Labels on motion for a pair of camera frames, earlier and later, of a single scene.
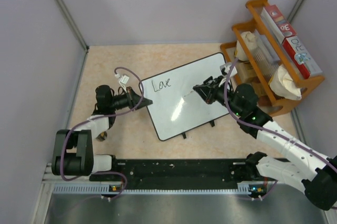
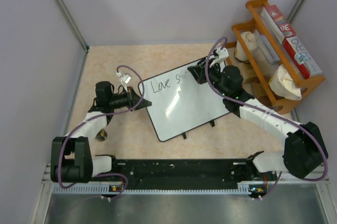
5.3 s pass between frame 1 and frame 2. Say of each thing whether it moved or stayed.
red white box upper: stayed
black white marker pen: moved
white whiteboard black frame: stayed
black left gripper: stayed
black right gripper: moved
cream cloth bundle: stayed
